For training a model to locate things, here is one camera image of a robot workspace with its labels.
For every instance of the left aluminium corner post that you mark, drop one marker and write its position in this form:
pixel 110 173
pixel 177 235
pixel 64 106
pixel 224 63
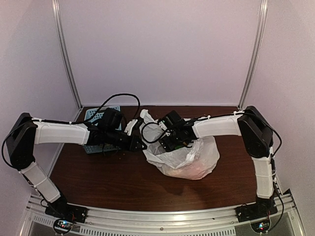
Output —
pixel 64 53

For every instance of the left circuit board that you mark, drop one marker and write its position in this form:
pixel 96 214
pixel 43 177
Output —
pixel 61 226

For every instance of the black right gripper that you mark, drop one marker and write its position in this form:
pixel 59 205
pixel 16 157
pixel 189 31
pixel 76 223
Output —
pixel 167 144

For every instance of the circuit board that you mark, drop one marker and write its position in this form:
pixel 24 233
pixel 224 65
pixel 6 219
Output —
pixel 261 227
pixel 61 226

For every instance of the aluminium corner post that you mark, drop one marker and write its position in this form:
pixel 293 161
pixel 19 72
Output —
pixel 64 53
pixel 261 23

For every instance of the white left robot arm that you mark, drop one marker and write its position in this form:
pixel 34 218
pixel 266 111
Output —
pixel 28 133

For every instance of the aluminium front rail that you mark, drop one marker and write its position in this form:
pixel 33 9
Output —
pixel 210 222

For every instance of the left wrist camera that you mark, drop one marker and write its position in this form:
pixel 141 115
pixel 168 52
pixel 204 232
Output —
pixel 133 125

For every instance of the right aluminium corner post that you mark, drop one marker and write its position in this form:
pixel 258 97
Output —
pixel 261 23

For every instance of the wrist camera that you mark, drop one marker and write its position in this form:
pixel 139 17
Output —
pixel 162 125
pixel 133 125

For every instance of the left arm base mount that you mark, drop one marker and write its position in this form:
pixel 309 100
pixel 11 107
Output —
pixel 62 209

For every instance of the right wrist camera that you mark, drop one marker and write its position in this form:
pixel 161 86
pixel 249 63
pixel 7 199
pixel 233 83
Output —
pixel 162 125

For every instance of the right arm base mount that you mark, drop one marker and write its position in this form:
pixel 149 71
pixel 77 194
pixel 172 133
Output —
pixel 262 208

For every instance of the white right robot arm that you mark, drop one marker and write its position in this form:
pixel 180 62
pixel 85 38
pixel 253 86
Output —
pixel 249 124

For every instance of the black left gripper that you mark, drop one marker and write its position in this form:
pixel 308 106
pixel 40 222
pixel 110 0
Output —
pixel 136 138

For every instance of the right circuit board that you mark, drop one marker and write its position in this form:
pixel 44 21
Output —
pixel 261 227

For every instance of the light blue plastic basket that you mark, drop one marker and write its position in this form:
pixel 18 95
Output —
pixel 103 147

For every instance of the white plastic bag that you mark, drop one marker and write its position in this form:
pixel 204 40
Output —
pixel 192 163

